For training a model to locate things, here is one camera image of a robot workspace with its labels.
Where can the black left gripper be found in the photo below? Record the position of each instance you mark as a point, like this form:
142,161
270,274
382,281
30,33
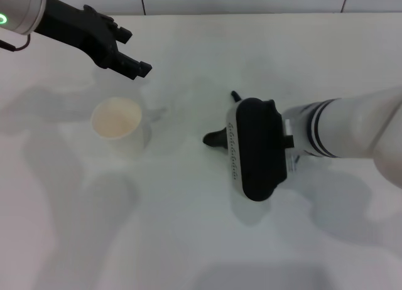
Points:
75,29

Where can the white paper cup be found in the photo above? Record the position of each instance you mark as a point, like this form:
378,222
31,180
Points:
116,119

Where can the dark blue rag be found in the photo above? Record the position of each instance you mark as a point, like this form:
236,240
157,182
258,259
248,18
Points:
215,137

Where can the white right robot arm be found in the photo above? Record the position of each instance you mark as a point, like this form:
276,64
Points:
351,126

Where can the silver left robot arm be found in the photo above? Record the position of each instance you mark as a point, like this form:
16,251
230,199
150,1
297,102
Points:
19,10

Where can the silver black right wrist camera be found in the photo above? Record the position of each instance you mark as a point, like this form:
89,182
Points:
260,148

